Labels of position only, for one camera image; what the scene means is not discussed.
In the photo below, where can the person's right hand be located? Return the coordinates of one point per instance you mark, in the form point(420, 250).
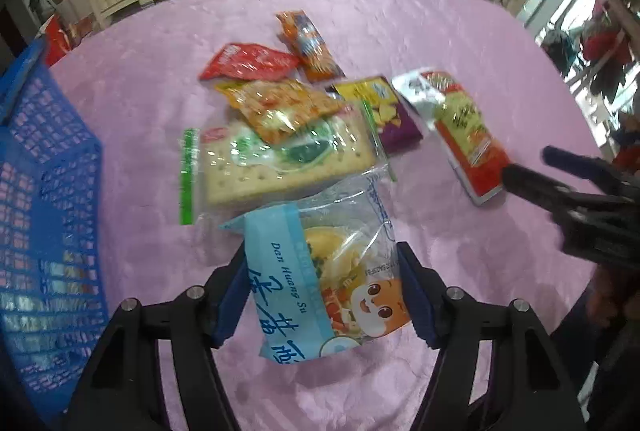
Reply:
point(607, 296)

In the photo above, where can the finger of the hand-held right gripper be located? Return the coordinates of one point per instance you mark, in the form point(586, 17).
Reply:
point(570, 161)
point(530, 183)

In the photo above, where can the blue cartoon snack packet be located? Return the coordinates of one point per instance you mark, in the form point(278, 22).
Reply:
point(280, 271)

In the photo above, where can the blue plastic basket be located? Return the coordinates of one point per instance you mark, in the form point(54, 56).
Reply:
point(50, 211)

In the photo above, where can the orange blue snack packet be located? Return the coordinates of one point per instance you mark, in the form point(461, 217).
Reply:
point(310, 46)

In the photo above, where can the red paper bag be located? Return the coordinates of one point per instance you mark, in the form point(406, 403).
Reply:
point(57, 41)

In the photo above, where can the purple yellow snack packet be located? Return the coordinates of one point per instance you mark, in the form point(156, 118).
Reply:
point(395, 131)

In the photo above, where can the red yellow silver-ended snack packet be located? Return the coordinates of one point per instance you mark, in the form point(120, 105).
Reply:
point(470, 136)

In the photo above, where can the pink tablecloth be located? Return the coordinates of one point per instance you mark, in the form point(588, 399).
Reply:
point(150, 86)

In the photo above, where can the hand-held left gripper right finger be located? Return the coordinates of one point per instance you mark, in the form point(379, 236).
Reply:
point(417, 306)

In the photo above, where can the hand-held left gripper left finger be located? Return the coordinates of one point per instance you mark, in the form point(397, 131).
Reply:
point(230, 306)

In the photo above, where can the orange yellow snack packet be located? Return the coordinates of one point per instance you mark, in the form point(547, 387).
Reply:
point(280, 106)

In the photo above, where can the clear green-edged cracker packet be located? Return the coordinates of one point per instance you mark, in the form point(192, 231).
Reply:
point(240, 176)

